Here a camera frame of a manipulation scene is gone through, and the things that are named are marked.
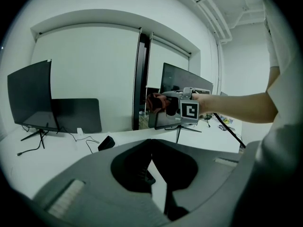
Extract thin black adapter cable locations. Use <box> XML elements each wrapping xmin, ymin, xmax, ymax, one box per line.
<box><xmin>58</xmin><ymin>126</ymin><xmax>100</xmax><ymax>155</ymax></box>

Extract large black curved monitor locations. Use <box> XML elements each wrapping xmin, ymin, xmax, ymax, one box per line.
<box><xmin>154</xmin><ymin>62</ymin><xmax>214</xmax><ymax>143</ymax></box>

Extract clear plastic bag of items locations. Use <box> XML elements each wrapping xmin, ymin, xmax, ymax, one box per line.
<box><xmin>219</xmin><ymin>114</ymin><xmax>234</xmax><ymax>124</ymax></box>

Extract white roller blind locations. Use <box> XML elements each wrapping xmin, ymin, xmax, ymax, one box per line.
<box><xmin>30</xmin><ymin>23</ymin><xmax>141</xmax><ymax>134</ymax></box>
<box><xmin>146</xmin><ymin>33</ymin><xmax>191</xmax><ymax>96</ymax></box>

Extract black power adapter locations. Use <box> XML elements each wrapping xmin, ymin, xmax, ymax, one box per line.
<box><xmin>98</xmin><ymin>135</ymin><xmax>116</xmax><ymax>152</ymax></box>

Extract white ceiling pipes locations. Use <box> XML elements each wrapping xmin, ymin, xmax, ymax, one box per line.
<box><xmin>194</xmin><ymin>0</ymin><xmax>265</xmax><ymax>44</ymax></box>

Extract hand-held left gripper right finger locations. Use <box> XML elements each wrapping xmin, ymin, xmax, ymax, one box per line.
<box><xmin>151</xmin><ymin>138</ymin><xmax>264</xmax><ymax>227</ymax></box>

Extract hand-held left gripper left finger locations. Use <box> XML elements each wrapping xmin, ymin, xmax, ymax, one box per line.
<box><xmin>32</xmin><ymin>138</ymin><xmax>170</xmax><ymax>227</ymax></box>

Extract person's right forearm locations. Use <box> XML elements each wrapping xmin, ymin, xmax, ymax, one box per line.
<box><xmin>191</xmin><ymin>92</ymin><xmax>279</xmax><ymax>124</ymax></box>

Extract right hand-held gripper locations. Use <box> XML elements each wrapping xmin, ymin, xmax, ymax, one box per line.
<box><xmin>162</xmin><ymin>87</ymin><xmax>212</xmax><ymax>125</ymax></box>

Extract red-brown cloth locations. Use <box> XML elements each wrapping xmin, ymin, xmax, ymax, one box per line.
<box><xmin>145</xmin><ymin>92</ymin><xmax>171</xmax><ymax>114</ymax></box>

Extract dark wall conduit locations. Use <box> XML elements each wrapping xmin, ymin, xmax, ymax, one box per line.
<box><xmin>208</xmin><ymin>29</ymin><xmax>221</xmax><ymax>92</ymax></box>

